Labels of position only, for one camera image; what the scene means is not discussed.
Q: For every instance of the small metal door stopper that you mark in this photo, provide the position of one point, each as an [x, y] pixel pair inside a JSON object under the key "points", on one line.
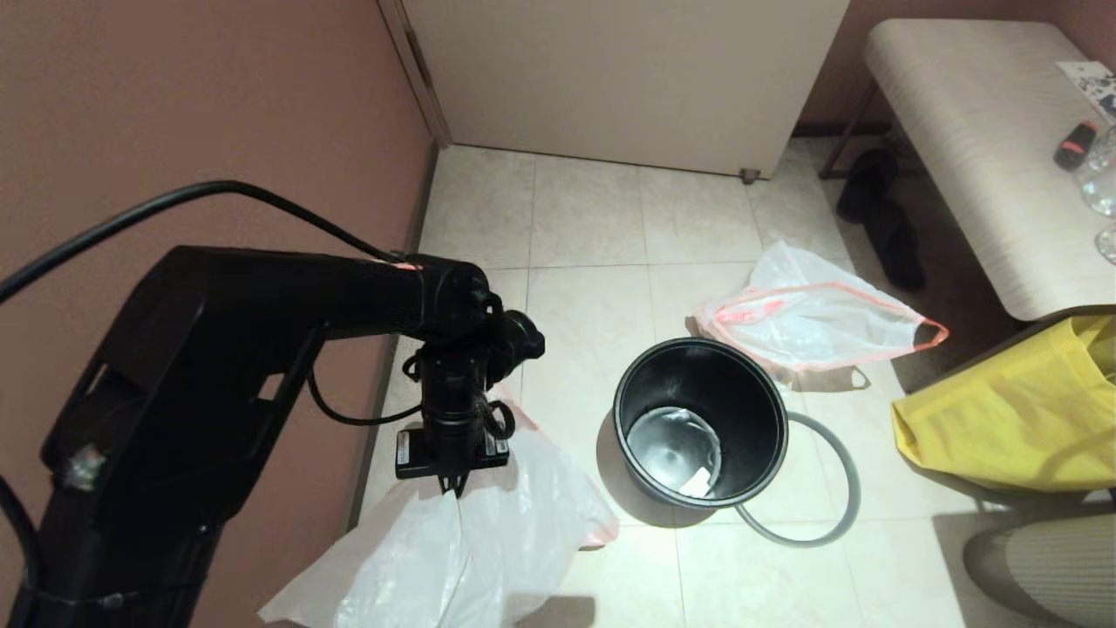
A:
{"points": [[748, 176]]}

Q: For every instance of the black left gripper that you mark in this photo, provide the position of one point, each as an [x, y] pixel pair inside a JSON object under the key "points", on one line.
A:
{"points": [[453, 392]]}

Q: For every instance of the white door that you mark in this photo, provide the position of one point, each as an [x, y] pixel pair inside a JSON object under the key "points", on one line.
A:
{"points": [[628, 78]]}

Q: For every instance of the grey ribbed cushion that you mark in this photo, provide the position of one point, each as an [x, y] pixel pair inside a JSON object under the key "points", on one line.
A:
{"points": [[1046, 567]]}

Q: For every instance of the clear plastic bag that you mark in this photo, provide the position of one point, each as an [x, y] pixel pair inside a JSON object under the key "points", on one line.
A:
{"points": [[802, 318]]}

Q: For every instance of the clear glass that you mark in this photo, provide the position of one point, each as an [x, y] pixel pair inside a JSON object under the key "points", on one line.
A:
{"points": [[1109, 244], [1102, 179]]}

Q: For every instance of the black slipper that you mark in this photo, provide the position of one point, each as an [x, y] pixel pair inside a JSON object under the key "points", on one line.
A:
{"points": [[863, 187], [898, 251]]}

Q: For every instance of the white door frame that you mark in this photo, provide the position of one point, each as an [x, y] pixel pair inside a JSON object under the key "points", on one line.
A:
{"points": [[414, 61]]}

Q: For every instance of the beige wood grain bench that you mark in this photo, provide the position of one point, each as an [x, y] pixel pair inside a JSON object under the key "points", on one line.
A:
{"points": [[985, 148]]}

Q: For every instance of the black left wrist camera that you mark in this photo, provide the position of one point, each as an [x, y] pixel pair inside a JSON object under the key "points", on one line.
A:
{"points": [[414, 453]]}

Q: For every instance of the white paper scrap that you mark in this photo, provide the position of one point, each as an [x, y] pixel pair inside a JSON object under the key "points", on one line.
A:
{"points": [[697, 481]]}

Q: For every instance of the white blue printed card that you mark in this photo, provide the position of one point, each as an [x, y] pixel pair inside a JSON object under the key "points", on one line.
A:
{"points": [[1094, 83]]}

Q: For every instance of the small black red object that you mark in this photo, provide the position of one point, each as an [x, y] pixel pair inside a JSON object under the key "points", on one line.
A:
{"points": [[1074, 146]]}

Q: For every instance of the thin metal bench leg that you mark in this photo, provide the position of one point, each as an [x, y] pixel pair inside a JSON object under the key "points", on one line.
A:
{"points": [[850, 131]]}

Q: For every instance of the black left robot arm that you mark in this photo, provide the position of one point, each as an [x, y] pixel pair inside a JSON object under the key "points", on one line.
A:
{"points": [[192, 392]]}

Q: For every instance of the yellow fabric bag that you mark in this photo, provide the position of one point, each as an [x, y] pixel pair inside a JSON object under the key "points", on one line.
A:
{"points": [[1011, 419]]}

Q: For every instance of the black round trash bin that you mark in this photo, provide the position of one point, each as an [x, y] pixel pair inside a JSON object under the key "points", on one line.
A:
{"points": [[750, 410]]}

